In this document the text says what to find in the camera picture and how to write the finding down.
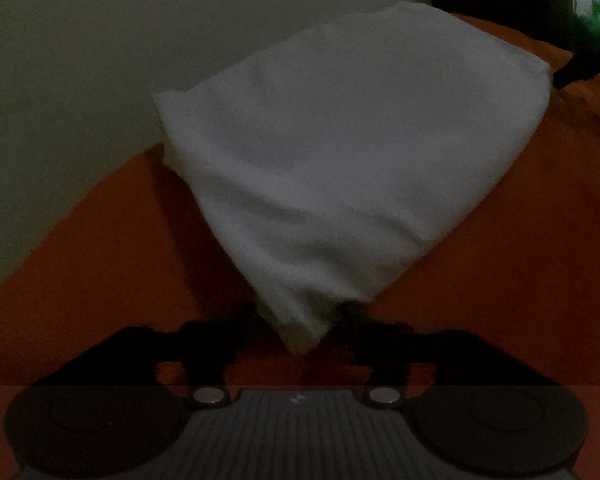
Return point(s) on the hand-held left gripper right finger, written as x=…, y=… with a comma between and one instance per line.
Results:
x=355, y=330

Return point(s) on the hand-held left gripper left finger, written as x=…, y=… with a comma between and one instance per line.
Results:
x=240, y=332

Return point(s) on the white shirt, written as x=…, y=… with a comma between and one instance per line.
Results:
x=350, y=160

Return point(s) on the orange blanket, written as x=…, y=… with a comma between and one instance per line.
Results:
x=480, y=285

